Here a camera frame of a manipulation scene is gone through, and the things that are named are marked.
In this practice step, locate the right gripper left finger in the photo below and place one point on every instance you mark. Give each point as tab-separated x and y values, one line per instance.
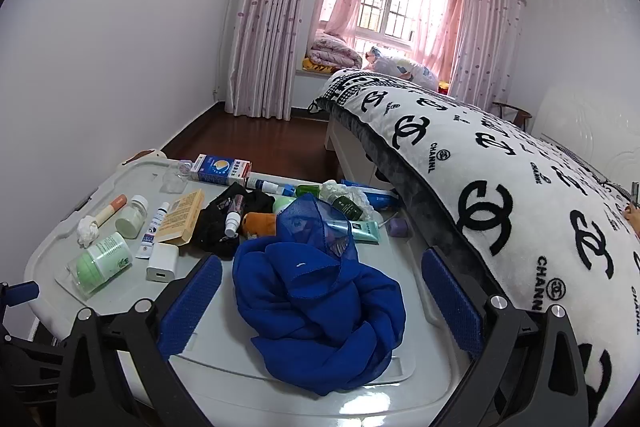
93	388

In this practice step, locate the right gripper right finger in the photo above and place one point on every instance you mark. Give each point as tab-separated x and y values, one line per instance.
525	365

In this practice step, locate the green lotion bottle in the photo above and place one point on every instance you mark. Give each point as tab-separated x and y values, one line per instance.
99	263

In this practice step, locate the blue cloth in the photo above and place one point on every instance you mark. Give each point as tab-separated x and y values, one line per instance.
324	321

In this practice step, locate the white charger block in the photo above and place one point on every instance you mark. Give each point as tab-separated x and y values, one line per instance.
162	265

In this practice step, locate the blue white ointment tube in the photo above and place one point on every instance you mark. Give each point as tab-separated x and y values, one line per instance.
149	236

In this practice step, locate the crumpled white tissue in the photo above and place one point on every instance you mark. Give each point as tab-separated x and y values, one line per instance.
87	231

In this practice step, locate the small white jar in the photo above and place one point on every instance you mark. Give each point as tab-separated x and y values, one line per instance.
132	217

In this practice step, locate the orange capped white tube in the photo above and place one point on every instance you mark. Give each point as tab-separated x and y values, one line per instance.
109	210

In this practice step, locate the black sock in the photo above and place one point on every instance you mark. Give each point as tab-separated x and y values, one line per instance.
209	234

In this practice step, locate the small white bottle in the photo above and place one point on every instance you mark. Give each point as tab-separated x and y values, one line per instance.
233	221

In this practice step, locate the small purple container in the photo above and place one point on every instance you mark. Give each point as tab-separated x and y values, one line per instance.
398	227

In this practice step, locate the clear plastic cup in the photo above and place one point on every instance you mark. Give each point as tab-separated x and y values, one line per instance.
176	177

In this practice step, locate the orange plush toy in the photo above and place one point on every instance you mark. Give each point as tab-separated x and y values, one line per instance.
259	224

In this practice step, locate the teal cream tube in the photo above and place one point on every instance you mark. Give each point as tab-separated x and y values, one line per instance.
361	231

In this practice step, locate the blue white medicine box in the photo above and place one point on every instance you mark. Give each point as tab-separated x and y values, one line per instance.
220	170

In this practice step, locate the blue toothpaste tube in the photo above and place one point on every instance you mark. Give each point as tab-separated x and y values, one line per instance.
381	200

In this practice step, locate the white blue capped tube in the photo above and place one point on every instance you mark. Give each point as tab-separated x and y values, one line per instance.
269	187

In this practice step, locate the dark green bottle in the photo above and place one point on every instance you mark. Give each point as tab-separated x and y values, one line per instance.
350	209

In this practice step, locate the wooden chair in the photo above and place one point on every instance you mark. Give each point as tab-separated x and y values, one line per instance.
515	115

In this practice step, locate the green glass bottle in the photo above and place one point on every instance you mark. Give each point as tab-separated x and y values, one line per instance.
304	189

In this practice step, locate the white crumpled plastic wrap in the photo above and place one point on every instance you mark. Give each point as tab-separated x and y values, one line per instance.
331	188

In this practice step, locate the stuffed toy on sill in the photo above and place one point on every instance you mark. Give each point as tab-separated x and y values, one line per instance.
400	67

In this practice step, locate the right pink curtain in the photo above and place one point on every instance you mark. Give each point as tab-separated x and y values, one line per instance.
485	51

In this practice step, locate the pink curtain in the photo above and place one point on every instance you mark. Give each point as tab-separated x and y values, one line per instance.
485	51
262	61

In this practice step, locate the left pink curtain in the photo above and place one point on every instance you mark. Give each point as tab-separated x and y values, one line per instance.
262	61

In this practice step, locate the folded pink quilt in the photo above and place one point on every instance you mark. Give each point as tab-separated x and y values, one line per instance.
327	50

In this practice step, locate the white bed frame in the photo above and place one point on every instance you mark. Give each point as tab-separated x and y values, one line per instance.
355	165

